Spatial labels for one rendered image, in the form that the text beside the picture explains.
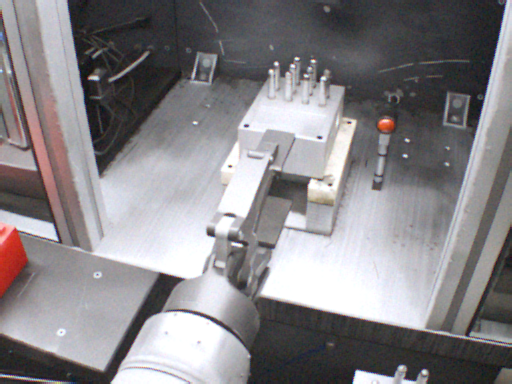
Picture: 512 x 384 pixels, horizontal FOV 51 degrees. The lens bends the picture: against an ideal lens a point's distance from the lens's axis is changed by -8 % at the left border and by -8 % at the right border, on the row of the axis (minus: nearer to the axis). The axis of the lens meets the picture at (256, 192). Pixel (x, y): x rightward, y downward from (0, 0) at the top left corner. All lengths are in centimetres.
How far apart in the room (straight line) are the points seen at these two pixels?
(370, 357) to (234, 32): 56
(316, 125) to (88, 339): 33
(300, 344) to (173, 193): 36
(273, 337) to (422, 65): 49
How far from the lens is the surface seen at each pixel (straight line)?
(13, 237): 64
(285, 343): 95
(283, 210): 61
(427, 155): 81
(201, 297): 42
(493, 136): 44
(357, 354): 93
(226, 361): 40
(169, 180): 74
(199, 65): 97
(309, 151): 61
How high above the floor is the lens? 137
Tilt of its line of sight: 40 degrees down
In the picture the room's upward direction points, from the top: straight up
